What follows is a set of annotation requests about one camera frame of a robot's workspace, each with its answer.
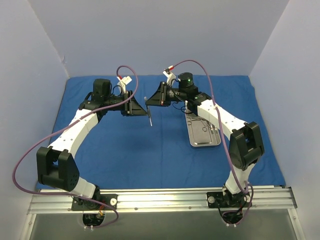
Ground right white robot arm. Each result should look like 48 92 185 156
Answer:
145 71 265 207

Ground aluminium front rail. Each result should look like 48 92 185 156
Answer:
28 185 297 214

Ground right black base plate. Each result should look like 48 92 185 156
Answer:
206 191 251 209

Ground steel forceps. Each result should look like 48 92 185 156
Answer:
191 117 214 133

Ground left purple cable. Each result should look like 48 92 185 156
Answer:
12 65 139 228

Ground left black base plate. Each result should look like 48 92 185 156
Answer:
71 193 118 211

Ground blue surgical drape cloth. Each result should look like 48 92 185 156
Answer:
36 74 287 190

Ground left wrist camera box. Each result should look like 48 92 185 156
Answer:
117 76 132 95

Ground steel instrument tray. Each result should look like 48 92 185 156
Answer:
184 110 221 148

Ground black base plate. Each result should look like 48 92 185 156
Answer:
71 193 118 211
206 191 251 209

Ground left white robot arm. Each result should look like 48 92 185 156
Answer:
36 76 147 210

